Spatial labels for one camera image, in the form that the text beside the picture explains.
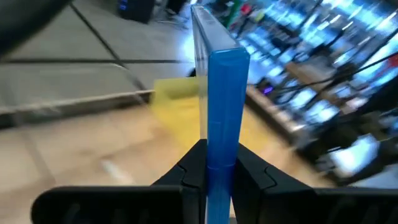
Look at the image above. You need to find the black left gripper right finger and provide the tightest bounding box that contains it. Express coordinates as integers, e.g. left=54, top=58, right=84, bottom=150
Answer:
left=231, top=142, right=398, bottom=224

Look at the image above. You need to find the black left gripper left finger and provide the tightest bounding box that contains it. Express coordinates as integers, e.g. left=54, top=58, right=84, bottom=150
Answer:
left=30, top=139, right=208, bottom=224

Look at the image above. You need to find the blue plastic disc case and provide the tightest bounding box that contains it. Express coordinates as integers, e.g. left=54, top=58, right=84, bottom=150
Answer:
left=190, top=4, right=251, bottom=224

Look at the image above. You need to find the yellow plastic bin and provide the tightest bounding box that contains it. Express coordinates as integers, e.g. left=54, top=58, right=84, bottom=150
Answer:
left=150, top=77, right=282, bottom=158

